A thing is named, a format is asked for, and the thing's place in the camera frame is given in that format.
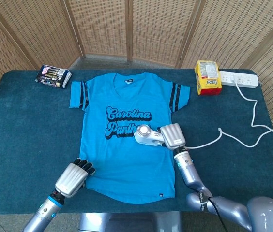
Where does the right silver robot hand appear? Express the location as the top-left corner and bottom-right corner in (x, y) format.
(155, 123), (187, 151)

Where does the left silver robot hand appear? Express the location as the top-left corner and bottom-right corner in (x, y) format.
(54, 157), (97, 198)

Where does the white handheld steamer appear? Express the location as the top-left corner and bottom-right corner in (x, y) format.
(134, 124), (167, 147)

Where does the blue Carolina Panthers t-shirt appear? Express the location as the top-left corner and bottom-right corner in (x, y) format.
(68, 72), (191, 205)

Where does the white power cord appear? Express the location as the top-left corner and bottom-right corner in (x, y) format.
(182, 76), (273, 149)

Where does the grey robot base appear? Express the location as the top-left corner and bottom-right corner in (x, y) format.
(77, 211), (183, 232)

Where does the dark teal table cover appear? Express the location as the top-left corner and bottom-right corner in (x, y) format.
(0, 69), (273, 215)

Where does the yellow red snack package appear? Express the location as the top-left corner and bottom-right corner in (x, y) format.
(194, 60), (223, 96)

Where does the white power strip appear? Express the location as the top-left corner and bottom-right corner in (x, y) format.
(219, 70), (260, 89)

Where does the dark sanitary pad package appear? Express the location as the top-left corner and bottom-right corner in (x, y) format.
(34, 64), (73, 90)

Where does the woven wooden folding screen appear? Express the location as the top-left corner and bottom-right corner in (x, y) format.
(0, 0), (273, 174)

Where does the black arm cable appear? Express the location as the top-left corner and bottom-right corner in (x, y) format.
(207, 197), (224, 232)

